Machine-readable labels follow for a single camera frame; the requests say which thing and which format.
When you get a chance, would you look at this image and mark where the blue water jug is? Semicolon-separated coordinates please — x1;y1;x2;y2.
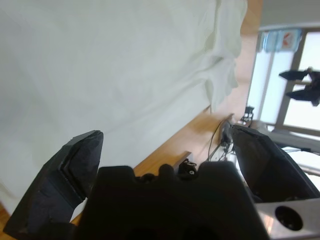
261;27;303;53

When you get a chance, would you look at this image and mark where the black corner bracket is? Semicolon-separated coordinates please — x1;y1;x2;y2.
177;157;199;180

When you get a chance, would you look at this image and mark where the black frame stand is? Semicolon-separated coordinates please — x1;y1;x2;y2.
242;105;255;124

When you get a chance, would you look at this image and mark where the grey window frame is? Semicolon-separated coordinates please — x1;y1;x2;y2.
248;23;320;181

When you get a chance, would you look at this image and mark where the tangled black cable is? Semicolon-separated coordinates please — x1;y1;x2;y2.
207;119;237;163

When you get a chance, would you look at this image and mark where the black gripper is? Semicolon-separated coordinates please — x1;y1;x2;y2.
278;66;320;108

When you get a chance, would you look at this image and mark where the white Unitree t-shirt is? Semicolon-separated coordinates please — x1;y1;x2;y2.
0;0;249;218

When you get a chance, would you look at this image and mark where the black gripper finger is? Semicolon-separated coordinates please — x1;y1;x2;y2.
230;124;320;203
3;129;105;237

